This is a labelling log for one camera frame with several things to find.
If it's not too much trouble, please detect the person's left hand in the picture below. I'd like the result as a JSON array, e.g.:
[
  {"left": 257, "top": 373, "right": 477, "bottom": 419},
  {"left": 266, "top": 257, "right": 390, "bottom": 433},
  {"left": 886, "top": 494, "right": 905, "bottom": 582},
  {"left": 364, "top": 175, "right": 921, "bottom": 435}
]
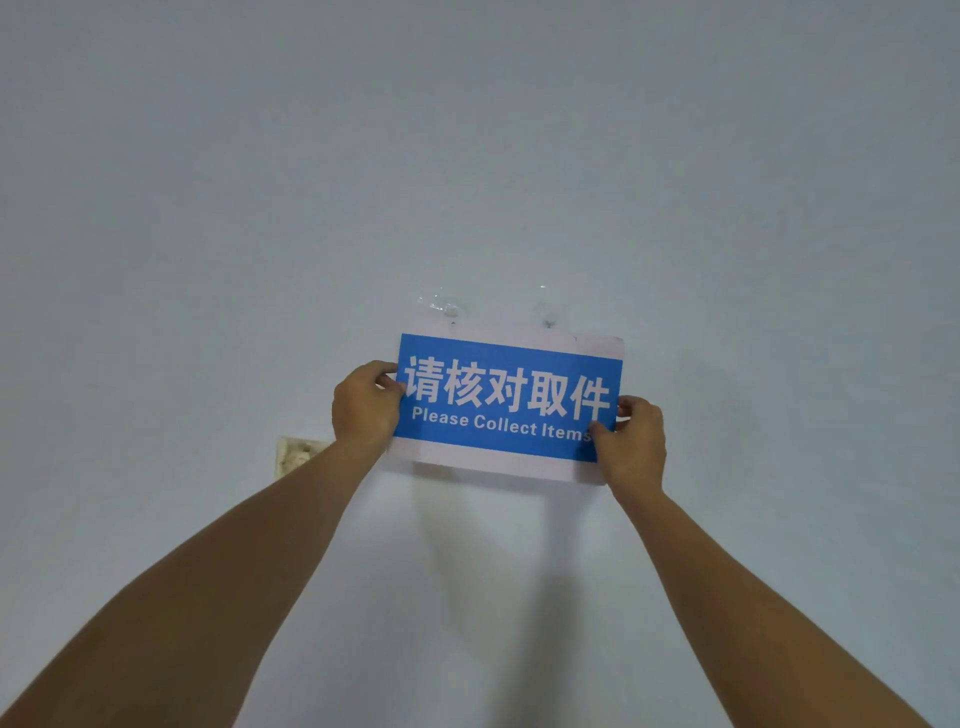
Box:
[{"left": 331, "top": 360, "right": 408, "bottom": 450}]

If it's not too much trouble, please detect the person's right hand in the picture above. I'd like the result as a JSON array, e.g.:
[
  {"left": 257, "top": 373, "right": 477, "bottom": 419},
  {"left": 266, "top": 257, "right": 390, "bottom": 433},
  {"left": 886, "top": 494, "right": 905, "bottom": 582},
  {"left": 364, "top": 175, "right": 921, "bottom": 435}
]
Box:
[{"left": 588, "top": 395, "right": 668, "bottom": 501}]

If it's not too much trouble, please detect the blue and white paper sign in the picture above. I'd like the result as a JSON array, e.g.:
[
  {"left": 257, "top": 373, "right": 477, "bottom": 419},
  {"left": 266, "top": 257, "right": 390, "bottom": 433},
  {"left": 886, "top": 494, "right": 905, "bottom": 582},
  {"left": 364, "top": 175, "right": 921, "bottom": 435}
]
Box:
[{"left": 385, "top": 324, "right": 625, "bottom": 486}]

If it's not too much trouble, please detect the person's left forearm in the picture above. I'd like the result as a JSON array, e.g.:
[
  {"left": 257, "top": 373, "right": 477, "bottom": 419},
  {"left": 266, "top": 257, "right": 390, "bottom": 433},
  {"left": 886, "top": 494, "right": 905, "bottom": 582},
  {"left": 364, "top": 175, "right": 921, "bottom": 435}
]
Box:
[{"left": 0, "top": 438, "right": 386, "bottom": 728}]

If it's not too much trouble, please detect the person's right forearm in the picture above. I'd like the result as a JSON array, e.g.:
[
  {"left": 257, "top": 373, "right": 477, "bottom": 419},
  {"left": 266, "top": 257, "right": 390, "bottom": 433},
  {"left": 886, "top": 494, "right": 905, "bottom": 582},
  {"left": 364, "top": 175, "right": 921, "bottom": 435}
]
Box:
[{"left": 606, "top": 489, "right": 936, "bottom": 728}]

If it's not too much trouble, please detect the beige wall socket plate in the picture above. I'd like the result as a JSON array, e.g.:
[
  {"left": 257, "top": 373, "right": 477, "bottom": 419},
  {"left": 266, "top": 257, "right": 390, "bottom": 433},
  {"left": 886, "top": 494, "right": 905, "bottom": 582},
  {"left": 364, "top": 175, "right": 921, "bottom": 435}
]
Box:
[{"left": 274, "top": 437, "right": 331, "bottom": 481}]

